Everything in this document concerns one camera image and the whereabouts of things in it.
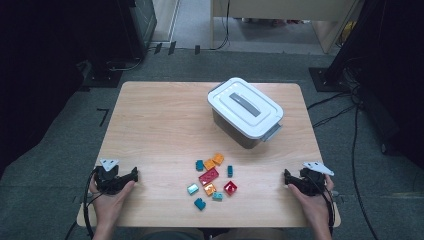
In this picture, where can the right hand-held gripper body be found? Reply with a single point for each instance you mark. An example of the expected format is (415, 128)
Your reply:
(311, 183)

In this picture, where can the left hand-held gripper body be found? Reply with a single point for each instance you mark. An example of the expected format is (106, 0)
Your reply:
(108, 181)

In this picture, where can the shiny light cyan building block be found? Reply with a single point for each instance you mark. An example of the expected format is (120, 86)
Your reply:
(192, 189)

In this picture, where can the square red building block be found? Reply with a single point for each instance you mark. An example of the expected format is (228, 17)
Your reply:
(230, 188)

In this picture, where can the transparent brown storage box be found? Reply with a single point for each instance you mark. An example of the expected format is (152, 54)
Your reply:
(233, 131)

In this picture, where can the long red building block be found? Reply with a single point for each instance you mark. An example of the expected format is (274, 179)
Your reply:
(208, 176)

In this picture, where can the orange building block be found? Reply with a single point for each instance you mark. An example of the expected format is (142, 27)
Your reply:
(218, 159)
(209, 164)
(210, 189)

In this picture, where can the light teal building block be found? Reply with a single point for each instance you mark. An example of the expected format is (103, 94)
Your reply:
(217, 196)

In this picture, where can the person's left hand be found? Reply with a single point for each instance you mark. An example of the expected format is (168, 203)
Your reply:
(106, 206)

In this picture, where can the person's right hand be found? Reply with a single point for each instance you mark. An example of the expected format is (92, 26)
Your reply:
(316, 208)

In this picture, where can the grey tape piece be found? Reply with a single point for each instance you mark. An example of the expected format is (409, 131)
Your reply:
(78, 199)
(337, 198)

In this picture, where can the black stand base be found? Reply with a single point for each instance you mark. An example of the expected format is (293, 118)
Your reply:
(103, 78)

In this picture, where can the black curtain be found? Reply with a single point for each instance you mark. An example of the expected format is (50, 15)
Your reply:
(40, 66)
(393, 66)

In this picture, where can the dark cabinet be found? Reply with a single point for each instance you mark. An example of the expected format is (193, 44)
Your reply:
(143, 23)

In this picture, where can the yellow object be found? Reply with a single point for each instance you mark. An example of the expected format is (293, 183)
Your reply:
(348, 30)

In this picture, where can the light wooden desk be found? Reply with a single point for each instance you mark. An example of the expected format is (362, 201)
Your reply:
(283, 8)

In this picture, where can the black stand base plate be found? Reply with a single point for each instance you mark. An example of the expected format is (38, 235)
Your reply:
(320, 81)

